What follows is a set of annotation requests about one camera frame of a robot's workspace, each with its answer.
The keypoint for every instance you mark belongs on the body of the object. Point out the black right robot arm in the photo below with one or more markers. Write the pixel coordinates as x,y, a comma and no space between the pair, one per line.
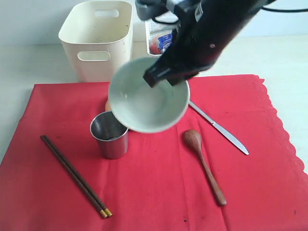
181,9

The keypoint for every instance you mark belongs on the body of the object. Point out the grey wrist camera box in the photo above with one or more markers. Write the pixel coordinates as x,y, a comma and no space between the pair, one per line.
149,9

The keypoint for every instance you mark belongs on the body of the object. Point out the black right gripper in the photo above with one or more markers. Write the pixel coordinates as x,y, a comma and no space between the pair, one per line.
203,35

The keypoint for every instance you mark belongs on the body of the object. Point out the brown wooden spoon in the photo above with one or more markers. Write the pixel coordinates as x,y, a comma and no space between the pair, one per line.
193,139

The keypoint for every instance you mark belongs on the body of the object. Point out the white blue milk carton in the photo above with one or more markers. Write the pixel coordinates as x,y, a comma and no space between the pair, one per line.
163,42

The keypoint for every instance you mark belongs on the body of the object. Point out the red table cloth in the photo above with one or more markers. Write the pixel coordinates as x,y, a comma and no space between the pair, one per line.
54,176

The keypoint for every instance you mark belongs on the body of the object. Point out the white perforated plastic basket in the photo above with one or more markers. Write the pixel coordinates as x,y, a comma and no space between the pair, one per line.
154,30

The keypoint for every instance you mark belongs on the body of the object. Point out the stainless steel cup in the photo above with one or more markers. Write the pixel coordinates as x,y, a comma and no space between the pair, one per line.
110,134

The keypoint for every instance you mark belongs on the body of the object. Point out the dark brown chopstick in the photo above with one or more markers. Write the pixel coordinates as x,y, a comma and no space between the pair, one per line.
73,178
77,176

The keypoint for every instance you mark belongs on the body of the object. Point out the red sausage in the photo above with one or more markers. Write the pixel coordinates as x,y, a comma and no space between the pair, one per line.
154,49

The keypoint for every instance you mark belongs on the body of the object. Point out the cream plastic tub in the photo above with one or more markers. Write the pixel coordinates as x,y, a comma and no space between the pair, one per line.
97,37

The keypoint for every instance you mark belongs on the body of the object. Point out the white ceramic bowl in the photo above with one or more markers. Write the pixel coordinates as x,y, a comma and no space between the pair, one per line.
144,109

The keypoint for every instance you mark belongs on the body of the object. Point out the silver table knife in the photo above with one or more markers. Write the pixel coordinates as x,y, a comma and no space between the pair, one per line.
230,137

